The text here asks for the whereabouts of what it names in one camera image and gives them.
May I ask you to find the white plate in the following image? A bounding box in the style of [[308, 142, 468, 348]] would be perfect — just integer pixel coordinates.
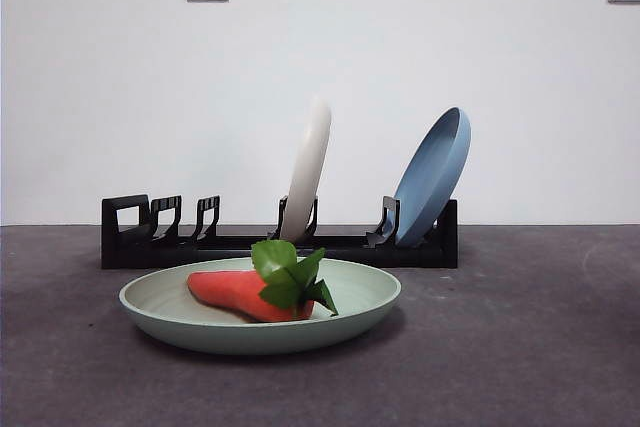
[[278, 96, 333, 244]]

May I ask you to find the black plate rack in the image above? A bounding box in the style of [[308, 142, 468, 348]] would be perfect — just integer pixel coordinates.
[[100, 193, 459, 270]]

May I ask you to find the orange carrot with green leaves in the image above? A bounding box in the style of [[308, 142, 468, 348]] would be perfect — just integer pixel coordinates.
[[187, 239, 340, 323]]

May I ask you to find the green plate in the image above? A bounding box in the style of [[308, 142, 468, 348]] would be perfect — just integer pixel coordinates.
[[118, 256, 402, 356]]

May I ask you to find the blue plate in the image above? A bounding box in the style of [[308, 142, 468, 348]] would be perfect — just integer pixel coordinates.
[[393, 106, 473, 247]]

